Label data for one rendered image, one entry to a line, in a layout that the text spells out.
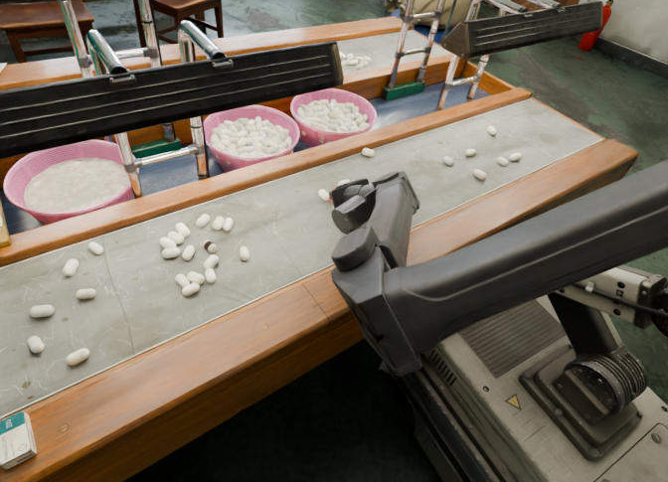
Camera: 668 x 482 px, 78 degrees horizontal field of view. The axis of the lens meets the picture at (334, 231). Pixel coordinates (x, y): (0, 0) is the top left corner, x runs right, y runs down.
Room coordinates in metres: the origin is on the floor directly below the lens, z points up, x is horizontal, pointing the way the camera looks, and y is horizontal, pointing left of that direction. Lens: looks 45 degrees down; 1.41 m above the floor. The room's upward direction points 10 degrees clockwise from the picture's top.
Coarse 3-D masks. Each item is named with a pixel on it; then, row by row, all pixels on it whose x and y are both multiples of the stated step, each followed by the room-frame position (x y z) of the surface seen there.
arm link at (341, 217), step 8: (384, 176) 0.64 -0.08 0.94; (392, 176) 0.61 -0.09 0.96; (376, 184) 0.62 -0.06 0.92; (376, 192) 0.62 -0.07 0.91; (352, 200) 0.61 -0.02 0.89; (360, 200) 0.61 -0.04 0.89; (368, 200) 0.60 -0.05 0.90; (336, 208) 0.59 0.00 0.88; (344, 208) 0.58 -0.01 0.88; (352, 208) 0.58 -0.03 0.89; (360, 208) 0.58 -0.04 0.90; (368, 208) 0.59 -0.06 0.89; (336, 216) 0.58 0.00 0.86; (344, 216) 0.57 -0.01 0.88; (352, 216) 0.56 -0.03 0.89; (360, 216) 0.57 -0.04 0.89; (368, 216) 0.58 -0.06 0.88; (336, 224) 0.59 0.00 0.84; (344, 224) 0.57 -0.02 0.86; (352, 224) 0.56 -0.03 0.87; (360, 224) 0.56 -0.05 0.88; (344, 232) 0.57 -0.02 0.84
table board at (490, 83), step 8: (416, 32) 2.04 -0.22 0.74; (472, 64) 1.78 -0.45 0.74; (464, 72) 1.78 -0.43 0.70; (472, 72) 1.75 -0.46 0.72; (480, 80) 1.72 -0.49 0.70; (488, 80) 1.69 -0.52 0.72; (496, 80) 1.66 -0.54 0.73; (488, 88) 1.68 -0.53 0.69; (496, 88) 1.65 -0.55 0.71; (504, 88) 1.63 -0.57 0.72; (512, 88) 1.61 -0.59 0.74; (544, 104) 1.51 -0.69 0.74; (584, 128) 1.38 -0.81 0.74; (600, 136) 1.34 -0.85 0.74
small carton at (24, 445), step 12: (12, 420) 0.16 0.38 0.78; (24, 420) 0.16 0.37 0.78; (0, 432) 0.14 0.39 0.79; (12, 432) 0.14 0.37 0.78; (24, 432) 0.15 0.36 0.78; (0, 444) 0.13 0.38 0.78; (12, 444) 0.13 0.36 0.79; (24, 444) 0.13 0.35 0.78; (0, 456) 0.12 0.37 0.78; (12, 456) 0.12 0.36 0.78; (24, 456) 0.12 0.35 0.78
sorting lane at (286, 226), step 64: (448, 128) 1.21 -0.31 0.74; (512, 128) 1.28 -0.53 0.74; (576, 128) 1.36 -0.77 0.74; (256, 192) 0.75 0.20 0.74; (448, 192) 0.88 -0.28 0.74; (64, 256) 0.46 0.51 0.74; (128, 256) 0.49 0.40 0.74; (192, 256) 0.52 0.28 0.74; (256, 256) 0.55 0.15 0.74; (320, 256) 0.58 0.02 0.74; (0, 320) 0.32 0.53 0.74; (64, 320) 0.33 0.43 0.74; (128, 320) 0.36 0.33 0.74; (192, 320) 0.38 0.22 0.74; (0, 384) 0.22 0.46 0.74; (64, 384) 0.23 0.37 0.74
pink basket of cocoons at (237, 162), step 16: (224, 112) 1.04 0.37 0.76; (240, 112) 1.07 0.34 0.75; (256, 112) 1.09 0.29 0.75; (272, 112) 1.09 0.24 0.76; (208, 128) 0.96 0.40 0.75; (288, 128) 1.05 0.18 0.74; (208, 144) 0.87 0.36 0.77; (224, 160) 0.86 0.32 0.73; (240, 160) 0.84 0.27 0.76; (256, 160) 0.85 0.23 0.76
